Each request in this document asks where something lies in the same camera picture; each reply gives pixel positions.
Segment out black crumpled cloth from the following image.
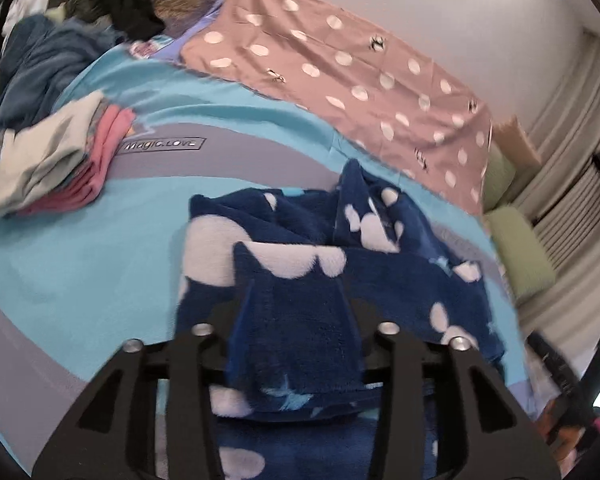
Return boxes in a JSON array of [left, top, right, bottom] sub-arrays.
[[64, 0, 166, 42]]

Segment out grey folded garment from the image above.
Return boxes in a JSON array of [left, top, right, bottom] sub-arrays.
[[0, 91, 107, 219]]

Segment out blue grey crumpled cloth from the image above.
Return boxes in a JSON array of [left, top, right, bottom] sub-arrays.
[[0, 14, 131, 135]]

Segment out pink folded garments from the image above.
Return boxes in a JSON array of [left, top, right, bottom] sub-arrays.
[[17, 104, 137, 217]]

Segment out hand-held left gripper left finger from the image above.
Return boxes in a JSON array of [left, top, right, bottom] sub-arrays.
[[32, 302, 241, 480]]

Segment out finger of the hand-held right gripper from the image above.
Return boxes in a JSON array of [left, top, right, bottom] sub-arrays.
[[526, 331, 583, 397]]

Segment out small green pillow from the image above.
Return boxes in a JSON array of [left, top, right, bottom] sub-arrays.
[[481, 146, 517, 212]]

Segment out light blue printed blanket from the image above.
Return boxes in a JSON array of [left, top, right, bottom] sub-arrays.
[[0, 35, 541, 471]]

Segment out large green pillow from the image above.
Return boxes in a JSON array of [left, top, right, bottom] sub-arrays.
[[484, 206, 557, 307]]

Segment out pink polka dot sheet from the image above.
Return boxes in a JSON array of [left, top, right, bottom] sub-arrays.
[[179, 0, 495, 217]]

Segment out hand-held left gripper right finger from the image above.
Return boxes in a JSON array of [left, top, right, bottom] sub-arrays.
[[350, 297, 565, 480]]

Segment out navy fleece garment white print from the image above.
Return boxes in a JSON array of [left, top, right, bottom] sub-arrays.
[[172, 157, 506, 480]]

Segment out beige curtain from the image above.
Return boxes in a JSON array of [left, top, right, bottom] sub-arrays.
[[507, 29, 600, 346]]

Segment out beige pillow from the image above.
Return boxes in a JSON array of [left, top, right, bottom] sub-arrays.
[[491, 114, 544, 167]]

